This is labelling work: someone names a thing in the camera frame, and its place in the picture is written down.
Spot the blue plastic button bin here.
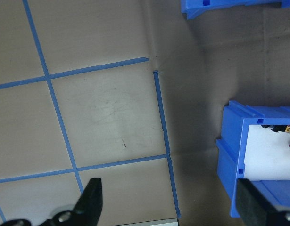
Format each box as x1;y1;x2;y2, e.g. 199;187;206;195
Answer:
215;100;290;218

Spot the blue plastic capacitor bin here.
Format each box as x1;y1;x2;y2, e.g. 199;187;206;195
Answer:
181;0;290;20

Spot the black button orange contact block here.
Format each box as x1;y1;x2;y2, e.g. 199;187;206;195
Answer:
261;124;290;134

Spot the white foam sheet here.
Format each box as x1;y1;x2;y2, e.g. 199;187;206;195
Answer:
244;124;290;181

